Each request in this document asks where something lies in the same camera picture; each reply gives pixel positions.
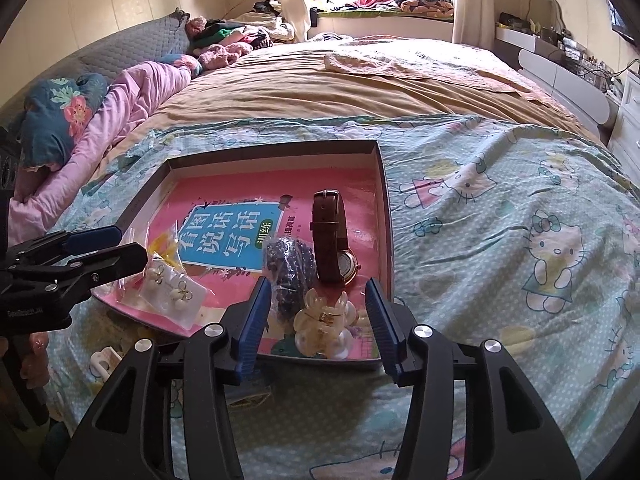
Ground earring card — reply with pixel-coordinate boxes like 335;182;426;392
118;252;207;330

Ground dark beads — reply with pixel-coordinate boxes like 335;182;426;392
262;236;317;324

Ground brown leather wrist watch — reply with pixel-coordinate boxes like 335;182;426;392
310;190;360;286

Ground cream large hair claw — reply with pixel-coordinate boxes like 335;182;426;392
89;346;122;382

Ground person's left hand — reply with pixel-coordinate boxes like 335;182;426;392
20;333;50;389

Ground pink quilt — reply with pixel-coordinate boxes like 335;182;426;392
8;54;202;246

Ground pink children's book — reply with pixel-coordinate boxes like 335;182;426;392
94;167;386;361

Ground dark cardboard box tray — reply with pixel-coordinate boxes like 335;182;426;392
89;138;396;369

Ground dark floral pillow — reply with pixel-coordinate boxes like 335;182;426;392
12;73;108;171

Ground hello kitty teal bedsheet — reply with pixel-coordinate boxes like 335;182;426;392
49;115;639;479

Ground grey quilted headboard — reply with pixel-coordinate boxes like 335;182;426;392
1;8;190;127

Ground pile of clothes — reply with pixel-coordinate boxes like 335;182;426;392
186;0;296;72

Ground tan blanket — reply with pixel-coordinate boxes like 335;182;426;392
93;41;600;180

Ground pink floral thin blanket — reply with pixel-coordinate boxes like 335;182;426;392
324;36;556;107

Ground white drawer cabinet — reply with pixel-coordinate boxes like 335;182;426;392
608;73;640;185

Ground white long low cabinet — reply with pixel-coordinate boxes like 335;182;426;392
494;26;618;136

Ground cream window curtain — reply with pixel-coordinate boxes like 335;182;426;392
452;0;496;50

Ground clothes on window sill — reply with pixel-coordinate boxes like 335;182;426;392
310;0;454;22

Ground black flat television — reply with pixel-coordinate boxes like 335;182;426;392
608;0;639;49

